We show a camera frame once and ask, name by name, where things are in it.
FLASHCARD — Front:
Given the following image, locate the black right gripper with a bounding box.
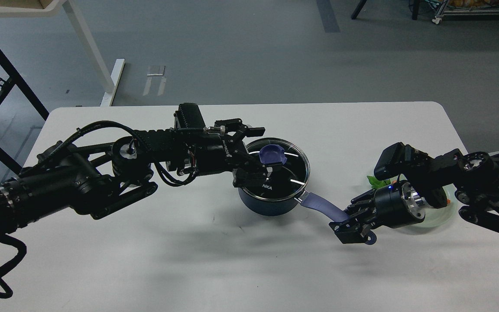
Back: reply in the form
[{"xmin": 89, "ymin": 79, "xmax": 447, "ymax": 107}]
[{"xmin": 328, "ymin": 181, "xmax": 427, "ymax": 244}]

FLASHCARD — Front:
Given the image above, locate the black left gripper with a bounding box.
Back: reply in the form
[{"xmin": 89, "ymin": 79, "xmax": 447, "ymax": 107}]
[{"xmin": 189, "ymin": 118, "xmax": 285, "ymax": 188}]

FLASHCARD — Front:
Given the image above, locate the glass pot lid purple knob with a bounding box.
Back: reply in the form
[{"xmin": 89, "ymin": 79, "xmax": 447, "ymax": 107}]
[{"xmin": 237, "ymin": 138, "xmax": 310, "ymax": 203}]

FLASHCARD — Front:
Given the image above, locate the dark blue saucepan purple handle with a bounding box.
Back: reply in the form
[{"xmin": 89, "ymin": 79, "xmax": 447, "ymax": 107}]
[{"xmin": 237, "ymin": 138, "xmax": 377, "ymax": 246}]

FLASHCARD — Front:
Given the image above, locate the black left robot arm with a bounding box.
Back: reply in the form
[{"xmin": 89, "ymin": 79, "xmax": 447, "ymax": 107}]
[{"xmin": 0, "ymin": 103, "xmax": 286, "ymax": 299}]

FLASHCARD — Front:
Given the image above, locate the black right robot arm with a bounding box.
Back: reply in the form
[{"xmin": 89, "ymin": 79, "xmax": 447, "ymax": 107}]
[{"xmin": 329, "ymin": 142, "xmax": 499, "ymax": 245}]

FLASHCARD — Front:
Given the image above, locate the orange toy carrot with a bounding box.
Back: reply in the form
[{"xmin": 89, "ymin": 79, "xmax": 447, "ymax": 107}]
[{"xmin": 366, "ymin": 175, "xmax": 392, "ymax": 189}]

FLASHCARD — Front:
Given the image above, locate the translucent green plate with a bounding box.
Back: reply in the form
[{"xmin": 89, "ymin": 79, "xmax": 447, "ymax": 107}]
[{"xmin": 402, "ymin": 182, "xmax": 457, "ymax": 230}]

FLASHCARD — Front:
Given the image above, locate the metal wheeled cart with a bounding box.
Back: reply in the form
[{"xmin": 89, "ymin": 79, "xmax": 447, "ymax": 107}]
[{"xmin": 431, "ymin": 0, "xmax": 499, "ymax": 24}]

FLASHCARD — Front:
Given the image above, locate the white floor bracket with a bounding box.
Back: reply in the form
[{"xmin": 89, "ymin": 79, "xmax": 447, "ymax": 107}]
[{"xmin": 142, "ymin": 65, "xmax": 167, "ymax": 96}]

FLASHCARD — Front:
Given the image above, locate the white table frame leg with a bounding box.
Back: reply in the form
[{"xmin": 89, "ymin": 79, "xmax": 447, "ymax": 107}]
[{"xmin": 0, "ymin": 0, "xmax": 126, "ymax": 107}]

